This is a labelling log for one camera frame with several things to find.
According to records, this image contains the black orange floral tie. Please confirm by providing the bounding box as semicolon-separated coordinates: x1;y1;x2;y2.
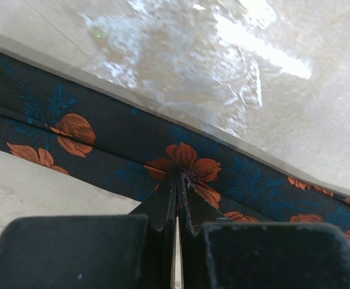
0;53;350;241

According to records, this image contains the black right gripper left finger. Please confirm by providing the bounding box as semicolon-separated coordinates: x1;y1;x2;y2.
0;172;177;288

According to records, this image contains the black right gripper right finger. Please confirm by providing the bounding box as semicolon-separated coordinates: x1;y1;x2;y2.
177;173;350;288

